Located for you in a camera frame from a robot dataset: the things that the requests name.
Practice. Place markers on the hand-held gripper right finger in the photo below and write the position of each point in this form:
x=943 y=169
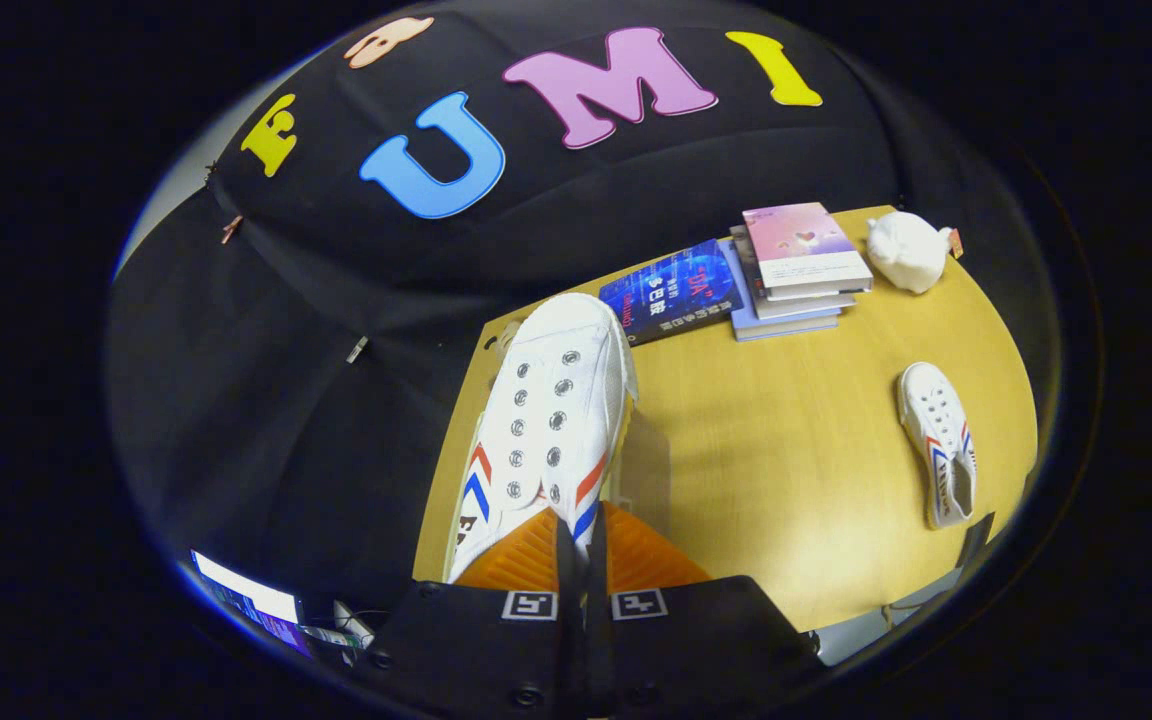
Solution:
x=598 y=640

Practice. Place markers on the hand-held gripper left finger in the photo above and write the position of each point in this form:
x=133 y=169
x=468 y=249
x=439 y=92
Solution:
x=569 y=640

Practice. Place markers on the white striped canvas shoe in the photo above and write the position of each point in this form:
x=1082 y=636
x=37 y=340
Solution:
x=556 y=400
x=939 y=440

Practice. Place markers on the computer monitor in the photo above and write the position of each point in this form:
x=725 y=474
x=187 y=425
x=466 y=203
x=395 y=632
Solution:
x=246 y=600

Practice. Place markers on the dark blue book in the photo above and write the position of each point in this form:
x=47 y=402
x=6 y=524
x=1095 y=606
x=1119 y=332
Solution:
x=671 y=290

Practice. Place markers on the silver cloth clip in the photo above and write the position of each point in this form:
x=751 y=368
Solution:
x=357 y=349

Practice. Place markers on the light blue cover book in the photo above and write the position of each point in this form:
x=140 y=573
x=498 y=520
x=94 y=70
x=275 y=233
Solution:
x=786 y=325

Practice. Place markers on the grey cover book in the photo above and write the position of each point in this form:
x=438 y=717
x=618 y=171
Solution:
x=806 y=303

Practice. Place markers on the white plush toy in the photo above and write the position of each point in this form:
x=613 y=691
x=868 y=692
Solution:
x=906 y=250

